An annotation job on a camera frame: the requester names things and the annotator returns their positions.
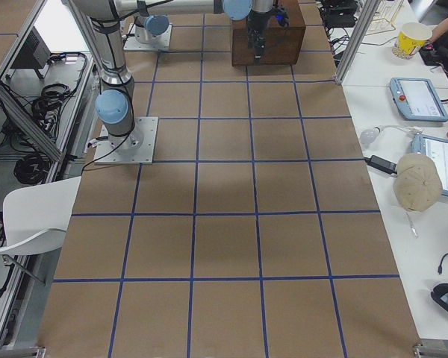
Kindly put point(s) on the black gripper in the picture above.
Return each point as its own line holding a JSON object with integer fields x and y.
{"x": 254, "y": 24}

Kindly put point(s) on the brown wooden drawer box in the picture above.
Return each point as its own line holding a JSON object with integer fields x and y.
{"x": 284, "y": 34}

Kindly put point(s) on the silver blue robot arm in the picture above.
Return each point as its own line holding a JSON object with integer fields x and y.
{"x": 100, "y": 24}

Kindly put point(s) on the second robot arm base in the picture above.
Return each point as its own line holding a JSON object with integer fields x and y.
{"x": 148, "y": 34}

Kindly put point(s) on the white light bulb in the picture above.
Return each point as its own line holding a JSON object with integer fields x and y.
{"x": 368, "y": 136}

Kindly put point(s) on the yellow popcorn bucket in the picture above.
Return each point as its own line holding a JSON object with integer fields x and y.
{"x": 411, "y": 38}

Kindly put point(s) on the black power adapter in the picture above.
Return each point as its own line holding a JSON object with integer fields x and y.
{"x": 381, "y": 164}

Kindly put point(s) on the blue teach pendant tablet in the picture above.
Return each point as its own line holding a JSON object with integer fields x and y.
{"x": 416, "y": 100}

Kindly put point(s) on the beige baseball cap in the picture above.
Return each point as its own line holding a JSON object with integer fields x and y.
{"x": 417, "y": 186}

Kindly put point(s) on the white plastic chair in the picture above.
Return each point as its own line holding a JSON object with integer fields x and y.
{"x": 36, "y": 218}

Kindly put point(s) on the gold wire rack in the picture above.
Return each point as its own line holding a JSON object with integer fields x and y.
{"x": 385, "y": 16}

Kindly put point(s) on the square metal base plate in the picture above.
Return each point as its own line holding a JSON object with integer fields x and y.
{"x": 137, "y": 148}

